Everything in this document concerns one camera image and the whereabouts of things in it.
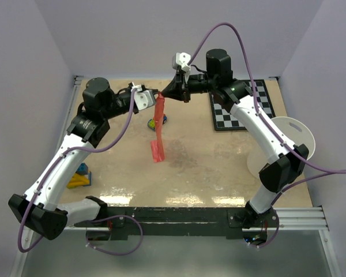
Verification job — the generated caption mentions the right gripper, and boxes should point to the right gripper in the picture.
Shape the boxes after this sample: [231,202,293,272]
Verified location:
[160,69,217,103]

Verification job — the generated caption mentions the red trash bag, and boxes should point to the red trash bag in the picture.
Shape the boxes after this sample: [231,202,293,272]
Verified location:
[151,92,165,163]

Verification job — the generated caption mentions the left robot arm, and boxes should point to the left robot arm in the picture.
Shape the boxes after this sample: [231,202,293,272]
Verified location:
[8,77,155,240]

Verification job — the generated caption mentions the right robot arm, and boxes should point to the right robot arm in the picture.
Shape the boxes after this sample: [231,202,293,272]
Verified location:
[162,49,309,227]

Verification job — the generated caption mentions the white trash bin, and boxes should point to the white trash bin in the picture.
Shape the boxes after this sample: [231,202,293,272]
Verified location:
[247,117,316,179]

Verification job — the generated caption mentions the colourful toy block car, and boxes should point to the colourful toy block car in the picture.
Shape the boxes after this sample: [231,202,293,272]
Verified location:
[147,114,167,131]

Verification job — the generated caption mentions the black white chessboard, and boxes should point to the black white chessboard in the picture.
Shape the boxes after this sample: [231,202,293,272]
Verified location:
[209,79,276,132]

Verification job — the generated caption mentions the yellow blue toy blocks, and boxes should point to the yellow blue toy blocks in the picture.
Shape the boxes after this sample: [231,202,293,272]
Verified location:
[67,163,92,189]

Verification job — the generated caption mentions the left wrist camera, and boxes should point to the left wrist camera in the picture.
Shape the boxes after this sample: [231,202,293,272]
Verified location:
[128,83,158,114]

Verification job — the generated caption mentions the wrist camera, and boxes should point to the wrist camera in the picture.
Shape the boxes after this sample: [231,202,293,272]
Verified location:
[128,83,158,114]
[172,53,191,82]

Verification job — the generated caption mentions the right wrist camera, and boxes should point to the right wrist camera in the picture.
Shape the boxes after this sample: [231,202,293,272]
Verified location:
[172,53,191,82]

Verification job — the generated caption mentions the aluminium left side rail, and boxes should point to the aluminium left side rail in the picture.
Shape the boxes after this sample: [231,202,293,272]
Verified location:
[54,75,84,153]

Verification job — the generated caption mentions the aluminium rail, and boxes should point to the aluminium rail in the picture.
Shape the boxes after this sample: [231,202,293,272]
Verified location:
[25,205,330,231]
[54,75,84,153]

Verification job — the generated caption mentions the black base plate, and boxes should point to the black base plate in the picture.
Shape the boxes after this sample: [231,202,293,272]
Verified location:
[76,207,279,243]

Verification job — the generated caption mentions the aluminium front rail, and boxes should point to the aluminium front rail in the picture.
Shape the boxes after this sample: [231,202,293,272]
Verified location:
[25,205,330,231]

